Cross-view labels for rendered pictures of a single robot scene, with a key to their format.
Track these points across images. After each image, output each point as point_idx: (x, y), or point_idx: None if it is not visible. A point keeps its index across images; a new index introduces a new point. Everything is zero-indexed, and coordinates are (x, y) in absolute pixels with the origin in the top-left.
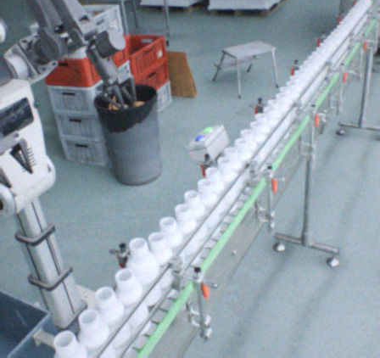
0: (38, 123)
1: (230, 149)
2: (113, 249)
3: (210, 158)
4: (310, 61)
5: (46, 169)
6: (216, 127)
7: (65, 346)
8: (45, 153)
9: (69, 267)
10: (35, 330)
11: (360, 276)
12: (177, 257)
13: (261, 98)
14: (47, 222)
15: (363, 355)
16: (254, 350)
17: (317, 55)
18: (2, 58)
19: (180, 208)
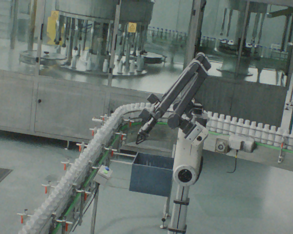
0: (176, 147)
1: (86, 153)
2: (115, 149)
3: (97, 167)
4: (53, 192)
5: (173, 167)
6: (101, 171)
7: (104, 125)
8: (175, 163)
9: (168, 227)
10: (133, 161)
11: None
12: (90, 141)
13: (83, 186)
14: (178, 200)
15: None
16: None
17: (47, 199)
18: (192, 120)
19: (95, 141)
